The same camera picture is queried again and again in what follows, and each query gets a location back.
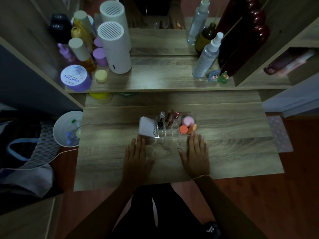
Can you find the person's left hand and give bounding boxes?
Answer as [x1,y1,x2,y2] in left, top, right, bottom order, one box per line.
[124,135,156,184]

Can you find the white cable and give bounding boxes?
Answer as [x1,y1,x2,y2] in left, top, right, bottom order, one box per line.
[0,147,81,171]

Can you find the small purple jar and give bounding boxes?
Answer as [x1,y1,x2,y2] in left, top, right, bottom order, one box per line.
[92,48,108,67]

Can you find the small blue figurine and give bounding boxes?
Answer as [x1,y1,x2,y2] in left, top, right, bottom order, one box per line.
[208,69,221,81]

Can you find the vanity mirror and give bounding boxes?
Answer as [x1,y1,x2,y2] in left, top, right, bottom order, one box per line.
[95,0,221,56]

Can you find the white waste bin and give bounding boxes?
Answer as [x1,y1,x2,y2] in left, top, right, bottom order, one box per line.
[53,111,83,148]

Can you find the brown reed diffuser bottle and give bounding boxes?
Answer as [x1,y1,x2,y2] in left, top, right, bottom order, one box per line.
[195,22,218,54]

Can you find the person's left forearm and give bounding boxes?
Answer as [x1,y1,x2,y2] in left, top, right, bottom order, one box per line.
[67,180,150,239]

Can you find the dark red bubble frame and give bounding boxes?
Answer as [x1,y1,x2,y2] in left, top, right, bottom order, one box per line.
[216,0,271,78]

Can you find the patterned floor mat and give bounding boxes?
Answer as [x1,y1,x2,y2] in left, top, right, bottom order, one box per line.
[266,115,294,153]

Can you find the wooden side shelf unit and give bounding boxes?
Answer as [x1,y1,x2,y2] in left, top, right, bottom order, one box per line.
[233,0,319,88]

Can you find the dark bag with blue handle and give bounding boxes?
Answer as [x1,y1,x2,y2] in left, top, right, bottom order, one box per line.
[0,109,61,172]

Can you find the person's right hand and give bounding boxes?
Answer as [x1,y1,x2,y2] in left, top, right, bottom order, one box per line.
[178,131,210,179]

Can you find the white cosmetic tube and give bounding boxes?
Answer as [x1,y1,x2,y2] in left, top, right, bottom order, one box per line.
[138,116,159,138]

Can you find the small purple bottle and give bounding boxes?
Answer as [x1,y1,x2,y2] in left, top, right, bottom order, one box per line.
[57,43,73,64]

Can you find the black shorts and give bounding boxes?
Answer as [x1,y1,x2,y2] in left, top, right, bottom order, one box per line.
[109,183,222,239]

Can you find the small yellow cream jar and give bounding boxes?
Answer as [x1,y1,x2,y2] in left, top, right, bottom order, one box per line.
[95,70,108,84]

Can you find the clear acrylic cosmetics organizer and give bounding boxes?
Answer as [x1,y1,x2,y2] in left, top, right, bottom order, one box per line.
[139,111,197,140]

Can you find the white cylindrical humidifier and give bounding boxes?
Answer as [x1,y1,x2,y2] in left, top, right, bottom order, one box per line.
[97,21,132,74]

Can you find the clear spray bottle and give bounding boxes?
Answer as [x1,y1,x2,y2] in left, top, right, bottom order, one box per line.
[192,32,224,78]

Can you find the purple jar with white lid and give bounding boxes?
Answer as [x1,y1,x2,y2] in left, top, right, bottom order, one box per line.
[60,65,92,92]

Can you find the amber bottle with white cap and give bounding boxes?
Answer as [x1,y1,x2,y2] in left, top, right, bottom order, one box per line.
[68,38,97,73]

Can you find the grey cloth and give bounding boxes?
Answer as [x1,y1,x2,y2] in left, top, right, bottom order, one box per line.
[0,164,55,199]

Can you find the small green figurine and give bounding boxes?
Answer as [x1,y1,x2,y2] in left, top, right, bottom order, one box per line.
[217,71,229,84]

